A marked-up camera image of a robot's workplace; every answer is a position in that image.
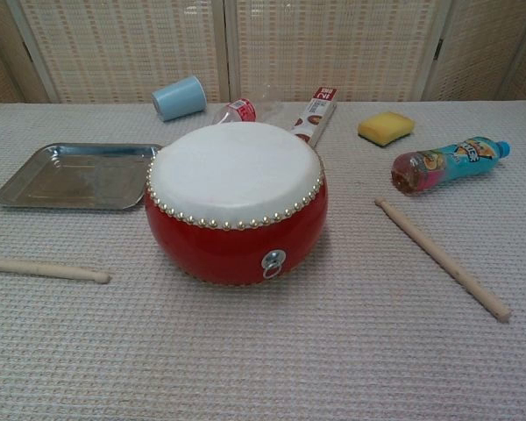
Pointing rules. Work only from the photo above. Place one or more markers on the juice bottle blue label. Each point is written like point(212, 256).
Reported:
point(447, 166)

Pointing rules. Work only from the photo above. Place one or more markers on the long white wrap box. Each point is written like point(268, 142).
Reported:
point(317, 114)

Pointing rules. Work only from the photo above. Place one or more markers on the red and white drum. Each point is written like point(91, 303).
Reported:
point(236, 175)

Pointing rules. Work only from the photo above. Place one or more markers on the light blue plastic cup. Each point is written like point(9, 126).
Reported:
point(179, 98)

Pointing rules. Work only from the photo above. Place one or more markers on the rectangular metal tray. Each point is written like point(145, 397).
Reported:
point(79, 175)

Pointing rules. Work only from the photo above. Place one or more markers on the wooden drumstick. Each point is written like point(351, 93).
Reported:
point(438, 256)
point(44, 268)

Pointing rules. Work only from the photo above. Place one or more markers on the yellow sponge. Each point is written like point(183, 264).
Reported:
point(385, 127)

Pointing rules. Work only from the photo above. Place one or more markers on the white woven table cloth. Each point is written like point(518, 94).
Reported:
point(263, 351)

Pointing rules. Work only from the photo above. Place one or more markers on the clear bottle red label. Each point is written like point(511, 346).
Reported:
point(241, 109)

